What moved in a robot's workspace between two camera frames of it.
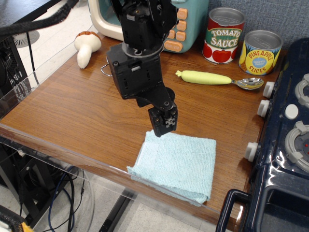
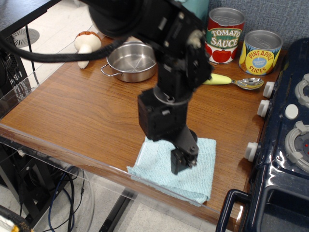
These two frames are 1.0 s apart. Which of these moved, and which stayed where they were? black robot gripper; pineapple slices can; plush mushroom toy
Moved: black robot gripper
Stayed: pineapple slices can; plush mushroom toy
